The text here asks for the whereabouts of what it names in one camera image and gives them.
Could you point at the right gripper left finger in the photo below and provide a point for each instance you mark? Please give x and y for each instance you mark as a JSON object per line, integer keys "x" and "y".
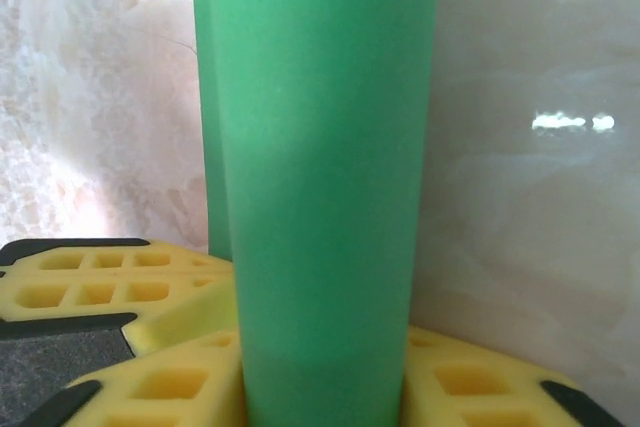
{"x": 165, "y": 387}

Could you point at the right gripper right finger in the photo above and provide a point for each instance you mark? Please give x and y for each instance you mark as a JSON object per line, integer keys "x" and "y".
{"x": 475, "y": 387}

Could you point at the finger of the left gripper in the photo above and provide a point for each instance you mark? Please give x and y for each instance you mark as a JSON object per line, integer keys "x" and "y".
{"x": 80, "y": 249}
{"x": 190, "y": 307}

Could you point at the green square paper sheet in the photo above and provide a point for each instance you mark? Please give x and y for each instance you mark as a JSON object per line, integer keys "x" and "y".
{"x": 320, "y": 147}

